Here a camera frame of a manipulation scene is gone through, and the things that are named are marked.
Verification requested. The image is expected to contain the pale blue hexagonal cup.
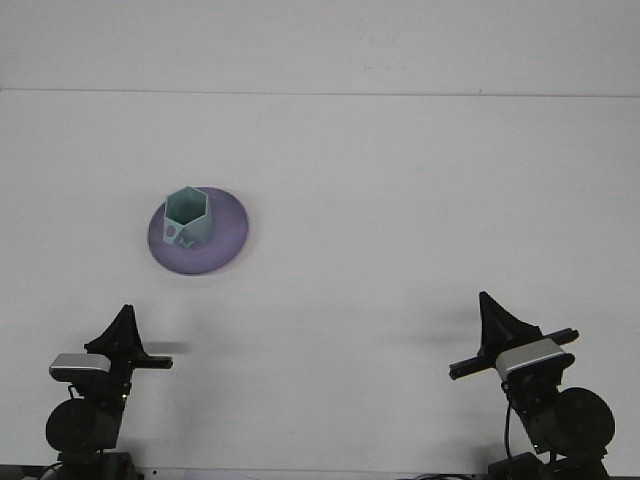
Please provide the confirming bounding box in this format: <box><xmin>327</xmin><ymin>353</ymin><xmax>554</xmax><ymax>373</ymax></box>
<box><xmin>162</xmin><ymin>185</ymin><xmax>215</xmax><ymax>250</ymax></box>

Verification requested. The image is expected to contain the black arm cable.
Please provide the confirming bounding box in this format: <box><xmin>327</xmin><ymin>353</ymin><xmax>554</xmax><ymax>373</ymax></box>
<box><xmin>501</xmin><ymin>394</ymin><xmax>516</xmax><ymax>459</ymax></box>

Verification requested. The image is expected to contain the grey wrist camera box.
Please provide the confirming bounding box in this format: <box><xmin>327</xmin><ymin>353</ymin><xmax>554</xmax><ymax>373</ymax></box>
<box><xmin>494</xmin><ymin>337</ymin><xmax>576</xmax><ymax>382</ymax></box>
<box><xmin>48</xmin><ymin>353</ymin><xmax>112</xmax><ymax>384</ymax></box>

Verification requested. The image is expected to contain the pale purple round plate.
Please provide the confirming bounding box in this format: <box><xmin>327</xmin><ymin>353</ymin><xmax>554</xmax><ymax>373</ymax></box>
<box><xmin>147</xmin><ymin>187</ymin><xmax>250</xmax><ymax>276</ymax></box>

